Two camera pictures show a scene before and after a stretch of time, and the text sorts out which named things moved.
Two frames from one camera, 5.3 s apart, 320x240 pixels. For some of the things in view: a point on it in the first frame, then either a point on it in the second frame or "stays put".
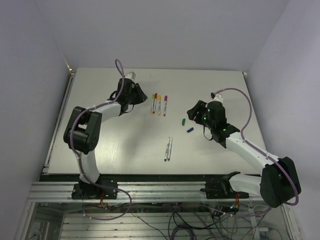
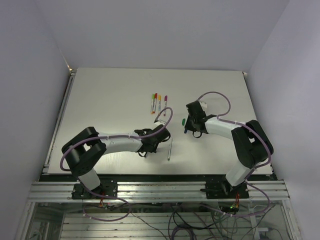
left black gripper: [142, 96] → [154, 149]
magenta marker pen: [165, 100] stays put
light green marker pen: [152, 103] stays put
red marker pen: [155, 98] stays put
